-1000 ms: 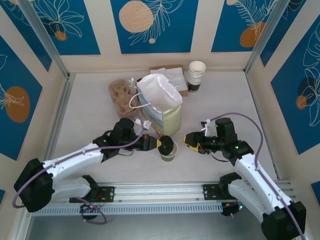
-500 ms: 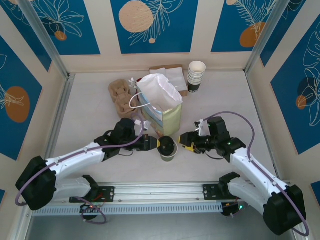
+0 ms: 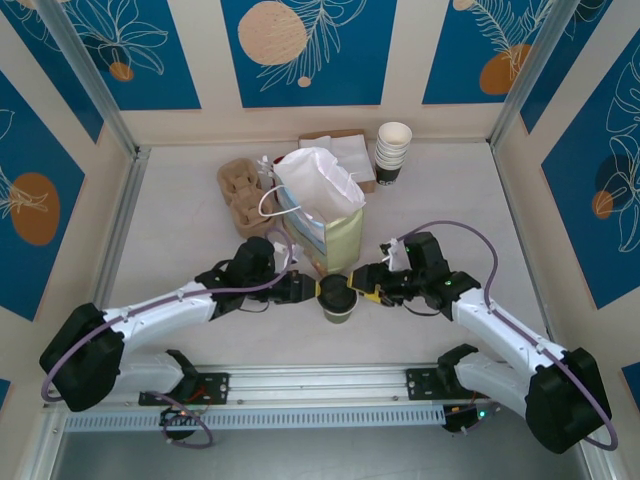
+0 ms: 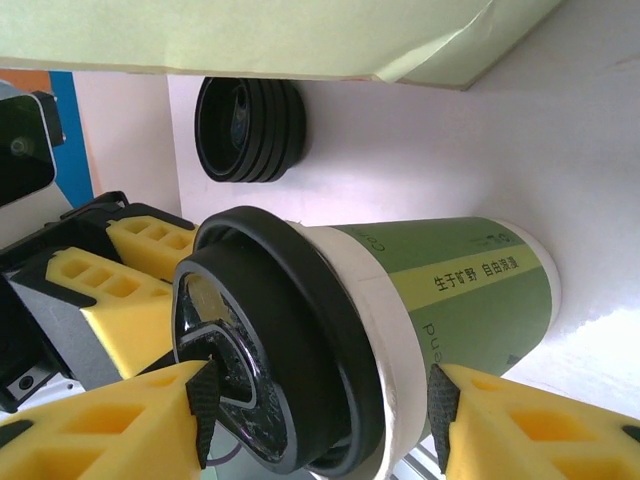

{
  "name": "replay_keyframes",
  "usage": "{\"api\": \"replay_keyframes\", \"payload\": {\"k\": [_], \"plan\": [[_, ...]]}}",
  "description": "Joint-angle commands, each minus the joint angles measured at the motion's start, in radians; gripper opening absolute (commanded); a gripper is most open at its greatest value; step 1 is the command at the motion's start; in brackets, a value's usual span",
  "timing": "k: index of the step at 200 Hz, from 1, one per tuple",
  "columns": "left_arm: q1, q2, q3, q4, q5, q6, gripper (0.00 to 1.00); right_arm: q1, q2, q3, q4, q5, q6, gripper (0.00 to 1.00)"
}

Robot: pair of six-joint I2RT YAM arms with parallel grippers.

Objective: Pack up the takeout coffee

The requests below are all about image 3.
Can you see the black controller board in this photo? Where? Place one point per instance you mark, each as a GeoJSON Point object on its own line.
{"type": "Point", "coordinates": [470, 417]}
{"type": "Point", "coordinates": [182, 416]}

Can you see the painted paper gift bag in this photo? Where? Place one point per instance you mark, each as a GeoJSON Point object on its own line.
{"type": "Point", "coordinates": [345, 240]}

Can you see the brown pulp cup carrier stack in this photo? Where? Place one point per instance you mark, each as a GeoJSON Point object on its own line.
{"type": "Point", "coordinates": [235, 180]}

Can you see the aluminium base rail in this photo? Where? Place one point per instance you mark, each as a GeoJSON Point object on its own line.
{"type": "Point", "coordinates": [320, 385]}

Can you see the aluminium frame post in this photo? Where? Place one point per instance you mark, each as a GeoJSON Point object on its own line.
{"type": "Point", "coordinates": [86, 65]}
{"type": "Point", "coordinates": [546, 65]}

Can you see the white paper napkins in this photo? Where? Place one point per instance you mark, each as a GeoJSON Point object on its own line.
{"type": "Point", "coordinates": [355, 155]}

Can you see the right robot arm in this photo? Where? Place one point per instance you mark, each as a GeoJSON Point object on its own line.
{"type": "Point", "coordinates": [500, 325]}

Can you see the paper cup stack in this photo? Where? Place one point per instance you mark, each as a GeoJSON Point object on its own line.
{"type": "Point", "coordinates": [387, 177]}

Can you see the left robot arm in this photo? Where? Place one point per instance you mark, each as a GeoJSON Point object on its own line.
{"type": "Point", "coordinates": [160, 310]}

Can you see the brown cardboard napkin box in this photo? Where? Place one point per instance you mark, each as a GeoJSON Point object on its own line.
{"type": "Point", "coordinates": [368, 186]}

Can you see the dark paper coffee cup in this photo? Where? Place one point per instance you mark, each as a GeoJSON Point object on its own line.
{"type": "Point", "coordinates": [340, 315]}

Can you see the black plastic cup lid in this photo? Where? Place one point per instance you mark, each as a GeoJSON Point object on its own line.
{"type": "Point", "coordinates": [337, 290]}

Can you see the aluminium lower frame bar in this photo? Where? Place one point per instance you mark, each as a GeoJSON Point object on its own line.
{"type": "Point", "coordinates": [42, 445]}
{"type": "Point", "coordinates": [595, 460]}

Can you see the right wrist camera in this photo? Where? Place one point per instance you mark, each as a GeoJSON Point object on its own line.
{"type": "Point", "coordinates": [395, 257]}

